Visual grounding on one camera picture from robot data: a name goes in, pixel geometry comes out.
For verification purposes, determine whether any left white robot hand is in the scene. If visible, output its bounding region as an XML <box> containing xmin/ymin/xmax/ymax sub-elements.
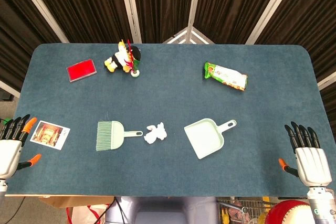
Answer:
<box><xmin>0</xmin><ymin>114</ymin><xmax>42</xmax><ymax>180</ymax></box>

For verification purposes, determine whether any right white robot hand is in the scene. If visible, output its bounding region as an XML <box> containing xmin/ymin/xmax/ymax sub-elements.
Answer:
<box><xmin>278</xmin><ymin>121</ymin><xmax>333</xmax><ymax>187</ymax></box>

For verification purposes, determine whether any mint green hand brush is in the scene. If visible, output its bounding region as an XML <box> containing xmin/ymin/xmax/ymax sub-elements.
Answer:
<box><xmin>96</xmin><ymin>120</ymin><xmax>144</xmax><ymax>153</ymax></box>

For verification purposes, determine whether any mint green dustpan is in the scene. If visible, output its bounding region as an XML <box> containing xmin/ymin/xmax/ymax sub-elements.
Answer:
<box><xmin>183</xmin><ymin>118</ymin><xmax>237</xmax><ymax>160</ymax></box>

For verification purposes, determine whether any white paper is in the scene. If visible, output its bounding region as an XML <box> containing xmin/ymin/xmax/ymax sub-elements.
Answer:
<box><xmin>143</xmin><ymin>122</ymin><xmax>168</xmax><ymax>145</ymax></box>

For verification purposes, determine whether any photo card with white border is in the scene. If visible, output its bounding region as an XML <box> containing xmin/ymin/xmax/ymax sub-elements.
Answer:
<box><xmin>29</xmin><ymin>120</ymin><xmax>71</xmax><ymax>151</ymax></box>

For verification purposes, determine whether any red and white baseball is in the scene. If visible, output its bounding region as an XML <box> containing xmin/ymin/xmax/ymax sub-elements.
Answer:
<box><xmin>264</xmin><ymin>199</ymin><xmax>316</xmax><ymax>224</ymax></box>

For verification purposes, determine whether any brown cardboard box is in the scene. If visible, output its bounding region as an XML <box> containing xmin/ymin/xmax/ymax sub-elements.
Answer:
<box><xmin>5</xmin><ymin>194</ymin><xmax>114</xmax><ymax>209</ymax></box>

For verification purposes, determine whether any red and white bag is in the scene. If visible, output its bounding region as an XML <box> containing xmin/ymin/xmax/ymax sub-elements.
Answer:
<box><xmin>66</xmin><ymin>204</ymin><xmax>111</xmax><ymax>224</ymax></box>

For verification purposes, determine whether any red flat rectangular case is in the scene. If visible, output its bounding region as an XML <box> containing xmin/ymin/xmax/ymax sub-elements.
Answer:
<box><xmin>66</xmin><ymin>59</ymin><xmax>97</xmax><ymax>83</ymax></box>

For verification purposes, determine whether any green white snack packet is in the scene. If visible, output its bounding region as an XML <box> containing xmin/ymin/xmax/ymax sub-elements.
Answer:
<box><xmin>203</xmin><ymin>61</ymin><xmax>248</xmax><ymax>92</ymax></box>

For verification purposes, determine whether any brown pleated screen panel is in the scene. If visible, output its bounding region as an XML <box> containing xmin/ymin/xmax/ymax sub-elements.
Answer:
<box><xmin>130</xmin><ymin>0</ymin><xmax>204</xmax><ymax>44</ymax></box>
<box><xmin>12</xmin><ymin>0</ymin><xmax>142</xmax><ymax>44</ymax></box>
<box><xmin>0</xmin><ymin>0</ymin><xmax>69</xmax><ymax>99</ymax></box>
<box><xmin>256</xmin><ymin>0</ymin><xmax>336</xmax><ymax>91</ymax></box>
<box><xmin>193</xmin><ymin>0</ymin><xmax>300</xmax><ymax>44</ymax></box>

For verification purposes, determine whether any black yellow penguin plush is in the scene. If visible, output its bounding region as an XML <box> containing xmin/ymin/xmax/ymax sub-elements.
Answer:
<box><xmin>104</xmin><ymin>45</ymin><xmax>142</xmax><ymax>73</ymax></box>

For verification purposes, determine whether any colourful feather shuttlecock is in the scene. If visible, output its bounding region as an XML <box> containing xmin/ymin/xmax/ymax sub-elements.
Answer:
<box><xmin>118</xmin><ymin>39</ymin><xmax>143</xmax><ymax>78</ymax></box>

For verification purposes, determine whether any silver-blue robot torso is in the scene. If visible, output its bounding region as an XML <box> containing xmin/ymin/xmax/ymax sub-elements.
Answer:
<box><xmin>104</xmin><ymin>196</ymin><xmax>218</xmax><ymax>224</ymax></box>

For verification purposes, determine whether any blue felt table cover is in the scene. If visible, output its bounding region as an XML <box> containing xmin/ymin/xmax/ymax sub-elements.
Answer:
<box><xmin>0</xmin><ymin>43</ymin><xmax>336</xmax><ymax>198</ymax></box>

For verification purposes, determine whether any metal wire basket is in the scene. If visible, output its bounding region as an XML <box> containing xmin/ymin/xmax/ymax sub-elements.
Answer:
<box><xmin>217</xmin><ymin>196</ymin><xmax>271</xmax><ymax>224</ymax></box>

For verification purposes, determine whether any black torso cable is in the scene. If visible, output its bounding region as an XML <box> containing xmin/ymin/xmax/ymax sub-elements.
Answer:
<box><xmin>110</xmin><ymin>196</ymin><xmax>132</xmax><ymax>224</ymax></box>

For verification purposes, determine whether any white screen base frame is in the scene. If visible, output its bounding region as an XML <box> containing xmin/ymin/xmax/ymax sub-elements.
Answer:
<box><xmin>162</xmin><ymin>26</ymin><xmax>215</xmax><ymax>44</ymax></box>

